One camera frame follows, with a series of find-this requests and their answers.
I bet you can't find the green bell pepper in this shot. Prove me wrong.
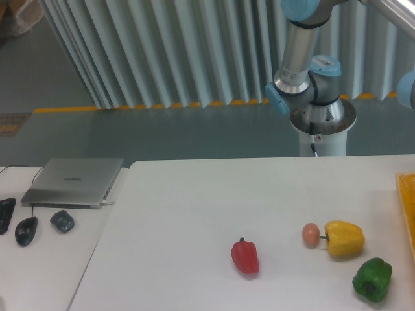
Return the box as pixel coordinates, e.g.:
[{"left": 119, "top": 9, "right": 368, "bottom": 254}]
[{"left": 352, "top": 257, "right": 393, "bottom": 303}]

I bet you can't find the white pleated curtain screen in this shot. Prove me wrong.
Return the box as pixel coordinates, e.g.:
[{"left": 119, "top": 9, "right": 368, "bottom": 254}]
[{"left": 41, "top": 1, "right": 414, "bottom": 109}]

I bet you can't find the black keyboard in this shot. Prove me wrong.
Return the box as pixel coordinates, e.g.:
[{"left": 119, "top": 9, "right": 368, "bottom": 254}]
[{"left": 0, "top": 198, "right": 16, "bottom": 235}]

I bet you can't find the red bell pepper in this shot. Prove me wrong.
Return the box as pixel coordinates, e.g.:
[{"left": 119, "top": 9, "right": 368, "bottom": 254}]
[{"left": 231, "top": 237, "right": 259, "bottom": 275}]

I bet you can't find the brown egg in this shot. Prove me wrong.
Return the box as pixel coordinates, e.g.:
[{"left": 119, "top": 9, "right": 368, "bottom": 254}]
[{"left": 302, "top": 223, "right": 320, "bottom": 248}]

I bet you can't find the black mouse cable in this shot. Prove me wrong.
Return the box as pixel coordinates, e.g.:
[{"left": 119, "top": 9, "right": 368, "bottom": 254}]
[{"left": 0, "top": 164, "right": 45, "bottom": 218}]

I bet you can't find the black computer mouse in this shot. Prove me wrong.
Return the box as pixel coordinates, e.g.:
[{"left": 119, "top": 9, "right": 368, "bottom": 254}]
[{"left": 15, "top": 216, "right": 38, "bottom": 247}]

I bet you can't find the yellow bell pepper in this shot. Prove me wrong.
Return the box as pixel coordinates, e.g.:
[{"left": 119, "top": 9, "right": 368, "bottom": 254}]
[{"left": 319, "top": 220, "right": 365, "bottom": 257}]

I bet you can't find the silver closed laptop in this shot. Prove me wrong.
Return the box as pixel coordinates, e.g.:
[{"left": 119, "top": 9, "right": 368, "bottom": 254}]
[{"left": 21, "top": 158, "right": 123, "bottom": 209}]

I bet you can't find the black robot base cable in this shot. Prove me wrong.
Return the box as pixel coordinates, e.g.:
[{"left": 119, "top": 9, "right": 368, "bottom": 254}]
[{"left": 309, "top": 122, "right": 319, "bottom": 157}]

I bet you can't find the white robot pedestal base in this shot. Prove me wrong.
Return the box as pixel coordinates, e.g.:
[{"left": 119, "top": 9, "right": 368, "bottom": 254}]
[{"left": 290, "top": 98, "right": 357, "bottom": 157}]

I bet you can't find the dark grey small device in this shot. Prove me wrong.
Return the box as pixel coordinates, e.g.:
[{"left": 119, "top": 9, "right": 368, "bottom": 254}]
[{"left": 50, "top": 210, "right": 75, "bottom": 234}]

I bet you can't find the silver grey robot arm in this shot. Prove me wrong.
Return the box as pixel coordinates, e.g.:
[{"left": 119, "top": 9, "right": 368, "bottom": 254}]
[{"left": 274, "top": 0, "right": 414, "bottom": 96}]

